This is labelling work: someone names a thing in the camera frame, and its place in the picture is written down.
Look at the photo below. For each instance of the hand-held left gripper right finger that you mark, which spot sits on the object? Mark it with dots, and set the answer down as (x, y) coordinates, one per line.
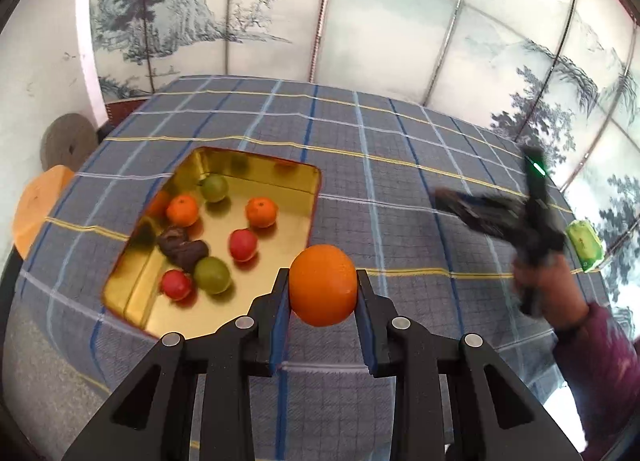
(367, 326)

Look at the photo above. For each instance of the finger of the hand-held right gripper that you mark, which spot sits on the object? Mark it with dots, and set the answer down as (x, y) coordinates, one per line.
(475, 202)
(492, 225)

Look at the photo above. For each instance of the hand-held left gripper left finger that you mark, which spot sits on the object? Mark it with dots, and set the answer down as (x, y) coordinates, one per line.
(280, 321)

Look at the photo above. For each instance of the orange mandarin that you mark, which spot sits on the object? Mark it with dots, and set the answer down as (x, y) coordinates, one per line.
(261, 211)
(322, 286)
(182, 210)

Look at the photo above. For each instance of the red apple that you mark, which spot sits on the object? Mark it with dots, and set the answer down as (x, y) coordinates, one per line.
(176, 284)
(243, 244)

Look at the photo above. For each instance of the gold tin box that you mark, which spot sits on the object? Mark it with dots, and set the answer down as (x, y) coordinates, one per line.
(290, 201)

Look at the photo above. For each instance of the person's right forearm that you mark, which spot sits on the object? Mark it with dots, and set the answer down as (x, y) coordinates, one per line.
(600, 371)

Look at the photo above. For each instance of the person's right hand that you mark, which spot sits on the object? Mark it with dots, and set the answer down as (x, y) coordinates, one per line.
(550, 286)

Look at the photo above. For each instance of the green packet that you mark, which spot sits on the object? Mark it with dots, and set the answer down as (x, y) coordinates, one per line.
(582, 241)

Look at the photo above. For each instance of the green round fruit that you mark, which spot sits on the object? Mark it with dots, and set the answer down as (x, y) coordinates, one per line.
(214, 187)
(212, 275)

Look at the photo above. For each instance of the grey plaid tablecloth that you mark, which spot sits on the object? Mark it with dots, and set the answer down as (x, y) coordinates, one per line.
(400, 166)

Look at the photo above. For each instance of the dark brown wrinkled fruit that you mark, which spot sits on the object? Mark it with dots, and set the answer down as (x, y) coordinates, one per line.
(170, 238)
(195, 253)

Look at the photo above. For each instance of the red beaded strip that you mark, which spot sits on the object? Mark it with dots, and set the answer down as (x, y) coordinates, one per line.
(320, 26)

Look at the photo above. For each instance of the dark red wooden base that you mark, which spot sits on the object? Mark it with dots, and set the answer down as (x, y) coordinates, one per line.
(122, 113)

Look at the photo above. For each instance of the orange plastic stool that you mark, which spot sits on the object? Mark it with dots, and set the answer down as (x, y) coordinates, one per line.
(37, 211)

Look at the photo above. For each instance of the grey round stool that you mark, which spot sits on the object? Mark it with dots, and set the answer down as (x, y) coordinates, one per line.
(67, 138)

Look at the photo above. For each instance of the landscape mural wall panels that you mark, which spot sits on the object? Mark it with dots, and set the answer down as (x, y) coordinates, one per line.
(400, 16)

